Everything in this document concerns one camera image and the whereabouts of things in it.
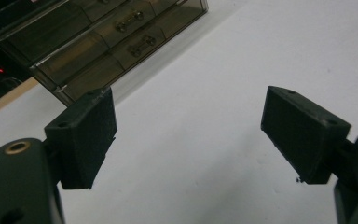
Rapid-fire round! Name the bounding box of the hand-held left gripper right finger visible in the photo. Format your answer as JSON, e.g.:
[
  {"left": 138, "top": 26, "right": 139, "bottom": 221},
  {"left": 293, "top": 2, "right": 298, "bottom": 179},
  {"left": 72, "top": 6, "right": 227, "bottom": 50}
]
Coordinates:
[{"left": 260, "top": 85, "right": 352, "bottom": 185}]

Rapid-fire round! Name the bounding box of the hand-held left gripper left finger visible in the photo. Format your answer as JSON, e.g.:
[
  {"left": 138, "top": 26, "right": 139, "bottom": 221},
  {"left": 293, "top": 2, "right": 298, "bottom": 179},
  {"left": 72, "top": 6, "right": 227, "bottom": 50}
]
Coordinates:
[{"left": 44, "top": 87, "right": 118, "bottom": 190}]

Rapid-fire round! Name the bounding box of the smoky clear plastic drawer box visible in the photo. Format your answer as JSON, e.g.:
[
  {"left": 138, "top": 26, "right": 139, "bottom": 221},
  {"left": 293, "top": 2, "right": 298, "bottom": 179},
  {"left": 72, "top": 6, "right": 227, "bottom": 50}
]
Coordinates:
[{"left": 0, "top": 0, "right": 209, "bottom": 106}]

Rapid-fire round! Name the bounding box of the wooden table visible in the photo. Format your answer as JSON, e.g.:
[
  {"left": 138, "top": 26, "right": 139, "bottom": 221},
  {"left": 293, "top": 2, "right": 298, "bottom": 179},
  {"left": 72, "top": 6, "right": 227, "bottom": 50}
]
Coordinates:
[{"left": 0, "top": 77, "right": 40, "bottom": 115}]

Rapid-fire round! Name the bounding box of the white table cover board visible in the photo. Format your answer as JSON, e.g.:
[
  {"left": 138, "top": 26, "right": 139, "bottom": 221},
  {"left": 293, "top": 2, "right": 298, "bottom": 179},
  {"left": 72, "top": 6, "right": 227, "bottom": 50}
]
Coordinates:
[{"left": 0, "top": 0, "right": 358, "bottom": 224}]

